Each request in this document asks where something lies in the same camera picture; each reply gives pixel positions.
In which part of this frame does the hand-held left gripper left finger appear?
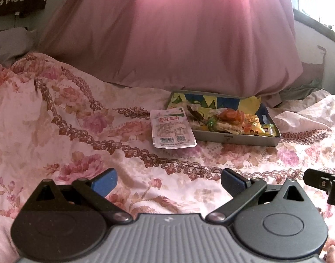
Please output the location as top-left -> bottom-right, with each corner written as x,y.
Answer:
28,168 -> 134,223

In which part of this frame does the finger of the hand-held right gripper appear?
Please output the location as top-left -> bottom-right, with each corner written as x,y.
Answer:
304,164 -> 335,206

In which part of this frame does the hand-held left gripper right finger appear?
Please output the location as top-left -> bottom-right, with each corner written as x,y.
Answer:
206,168 -> 312,223

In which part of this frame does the grey cardboard box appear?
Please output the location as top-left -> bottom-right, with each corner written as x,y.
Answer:
165,90 -> 282,146

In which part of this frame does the clear cracker packet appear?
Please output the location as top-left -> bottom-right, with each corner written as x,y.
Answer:
218,123 -> 243,135

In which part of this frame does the small yellow snack packet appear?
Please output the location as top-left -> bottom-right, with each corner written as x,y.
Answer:
243,114 -> 262,135

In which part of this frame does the clear bag of orange snacks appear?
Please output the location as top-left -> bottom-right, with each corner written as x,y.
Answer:
218,108 -> 245,124

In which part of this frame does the white green snack packet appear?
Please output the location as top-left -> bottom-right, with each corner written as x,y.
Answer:
150,108 -> 197,149

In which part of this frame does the grey green cloth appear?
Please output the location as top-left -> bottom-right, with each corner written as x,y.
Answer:
280,78 -> 324,100

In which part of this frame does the yellow blue printed paper liner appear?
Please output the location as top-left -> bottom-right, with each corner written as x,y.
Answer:
170,92 -> 266,121

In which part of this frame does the pink curtain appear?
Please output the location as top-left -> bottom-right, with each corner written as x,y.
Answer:
37,0 -> 303,98

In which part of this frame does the grey pillow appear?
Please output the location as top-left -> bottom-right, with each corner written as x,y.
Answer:
0,27 -> 38,66

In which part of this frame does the window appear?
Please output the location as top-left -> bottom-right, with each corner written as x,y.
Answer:
286,0 -> 335,37

